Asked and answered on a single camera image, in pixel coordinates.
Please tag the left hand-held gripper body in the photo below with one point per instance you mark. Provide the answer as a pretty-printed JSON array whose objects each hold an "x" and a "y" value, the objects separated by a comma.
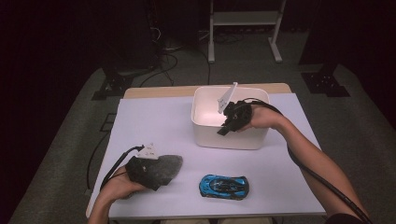
[{"x": 143, "y": 171}]

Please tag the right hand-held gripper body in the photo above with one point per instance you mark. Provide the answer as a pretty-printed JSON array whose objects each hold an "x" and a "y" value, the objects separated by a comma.
[{"x": 239, "y": 115}]

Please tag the white plastic storage bin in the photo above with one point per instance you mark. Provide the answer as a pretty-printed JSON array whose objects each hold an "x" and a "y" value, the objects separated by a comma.
[{"x": 230, "y": 140}]

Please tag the grey cloth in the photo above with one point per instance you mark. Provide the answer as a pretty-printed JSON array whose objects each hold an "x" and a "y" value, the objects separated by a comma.
[{"x": 171, "y": 166}]

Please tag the blue toy car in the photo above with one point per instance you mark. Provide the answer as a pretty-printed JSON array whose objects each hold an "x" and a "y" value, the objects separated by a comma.
[{"x": 224, "y": 186}]

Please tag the person's right hand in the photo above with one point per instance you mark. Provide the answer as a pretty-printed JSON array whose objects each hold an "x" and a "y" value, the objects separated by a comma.
[{"x": 264, "y": 118}]

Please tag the person's left hand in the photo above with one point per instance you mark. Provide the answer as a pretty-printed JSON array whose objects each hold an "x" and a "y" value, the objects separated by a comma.
[{"x": 118, "y": 186}]

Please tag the white table cover sheet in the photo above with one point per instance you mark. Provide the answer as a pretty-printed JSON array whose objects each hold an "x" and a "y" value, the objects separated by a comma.
[{"x": 155, "y": 124}]

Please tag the person's black shirt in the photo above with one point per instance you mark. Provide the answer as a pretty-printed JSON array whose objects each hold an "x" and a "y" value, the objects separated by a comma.
[{"x": 339, "y": 220}]

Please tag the black floor frame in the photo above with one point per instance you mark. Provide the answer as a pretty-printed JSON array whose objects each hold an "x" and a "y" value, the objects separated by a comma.
[{"x": 107, "y": 123}]

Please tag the black stand with base plate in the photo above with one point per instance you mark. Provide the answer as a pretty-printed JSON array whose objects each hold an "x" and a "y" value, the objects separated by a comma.
[
  {"x": 115, "y": 85},
  {"x": 325, "y": 84}
]

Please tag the white metal stand frame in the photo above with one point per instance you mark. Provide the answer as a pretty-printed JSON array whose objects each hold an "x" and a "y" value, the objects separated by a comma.
[{"x": 246, "y": 18}]

